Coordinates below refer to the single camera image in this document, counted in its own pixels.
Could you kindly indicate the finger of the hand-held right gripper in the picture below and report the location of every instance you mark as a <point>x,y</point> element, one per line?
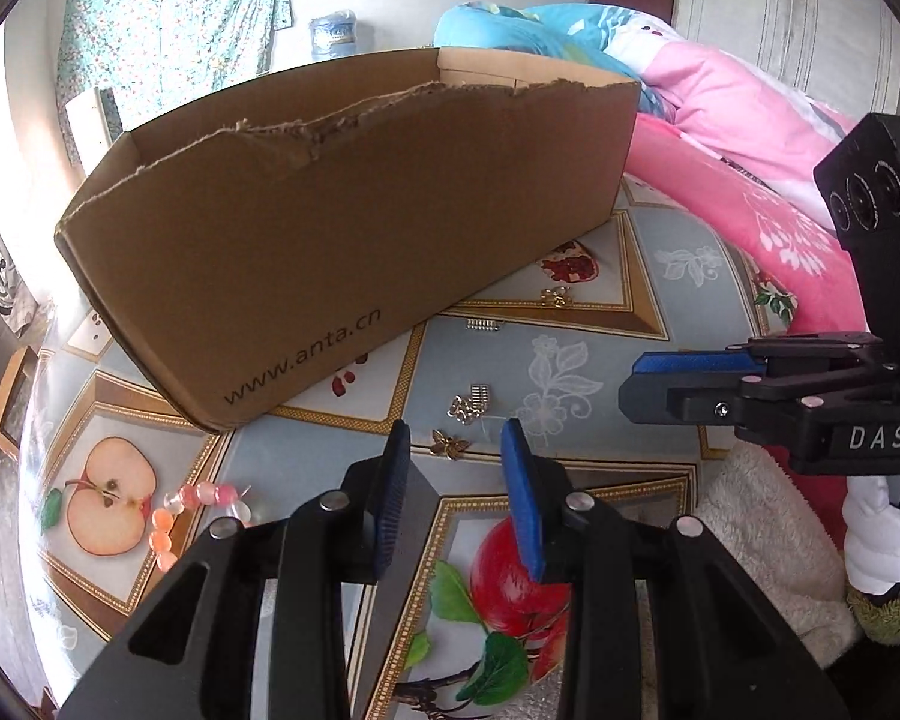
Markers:
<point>697,364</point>
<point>675,399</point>

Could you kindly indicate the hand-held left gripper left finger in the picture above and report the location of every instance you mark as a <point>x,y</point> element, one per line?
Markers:
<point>390,495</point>

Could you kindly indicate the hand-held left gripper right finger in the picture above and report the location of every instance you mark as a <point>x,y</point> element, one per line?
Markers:
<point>521,495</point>

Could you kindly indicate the gold butterfly charm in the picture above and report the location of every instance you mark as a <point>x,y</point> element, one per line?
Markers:
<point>450,444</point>

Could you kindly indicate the small silver coil clasp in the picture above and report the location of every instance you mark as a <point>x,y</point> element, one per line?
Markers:
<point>482,325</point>

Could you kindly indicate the large torn cardboard box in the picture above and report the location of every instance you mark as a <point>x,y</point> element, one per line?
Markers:
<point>307,240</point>

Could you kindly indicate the person's right hand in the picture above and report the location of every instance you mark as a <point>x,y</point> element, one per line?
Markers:
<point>877,540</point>

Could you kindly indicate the fruit printed tablecloth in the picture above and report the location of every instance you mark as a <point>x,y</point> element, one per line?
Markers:
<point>495,367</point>

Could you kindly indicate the pink floral blanket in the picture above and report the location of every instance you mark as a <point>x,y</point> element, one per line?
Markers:
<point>720,127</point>

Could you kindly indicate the white panelled wardrobe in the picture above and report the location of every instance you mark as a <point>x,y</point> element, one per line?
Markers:
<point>795,15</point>

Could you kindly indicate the green plush cloth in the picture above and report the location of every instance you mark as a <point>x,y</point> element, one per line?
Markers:
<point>889,619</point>

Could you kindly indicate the blue printed quilt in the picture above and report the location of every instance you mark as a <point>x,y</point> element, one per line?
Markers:
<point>510,30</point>

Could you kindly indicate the wooden stool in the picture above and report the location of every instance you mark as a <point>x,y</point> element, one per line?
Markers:
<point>4,420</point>

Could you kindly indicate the blue water jug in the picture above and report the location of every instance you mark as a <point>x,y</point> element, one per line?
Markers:
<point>334,34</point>

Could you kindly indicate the white rectangular panel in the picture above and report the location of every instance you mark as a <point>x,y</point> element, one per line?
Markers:
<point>86,127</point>

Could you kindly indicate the floral hanging cloth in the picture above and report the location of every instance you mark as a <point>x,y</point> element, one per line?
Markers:
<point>172,22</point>

